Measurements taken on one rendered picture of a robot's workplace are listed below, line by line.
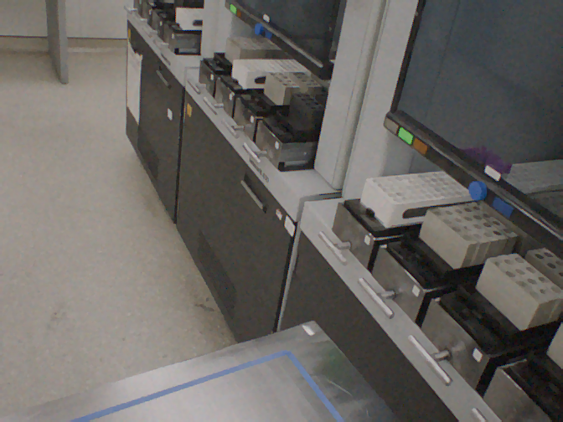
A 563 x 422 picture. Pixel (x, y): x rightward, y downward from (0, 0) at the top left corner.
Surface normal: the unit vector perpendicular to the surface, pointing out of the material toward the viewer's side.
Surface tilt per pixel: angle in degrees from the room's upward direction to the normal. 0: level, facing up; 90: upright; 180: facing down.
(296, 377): 0
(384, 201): 90
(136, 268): 0
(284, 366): 0
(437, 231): 90
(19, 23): 90
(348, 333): 90
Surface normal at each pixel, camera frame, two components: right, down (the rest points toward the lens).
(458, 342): -0.89, 0.11
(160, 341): 0.15, -0.84
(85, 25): 0.42, 0.52
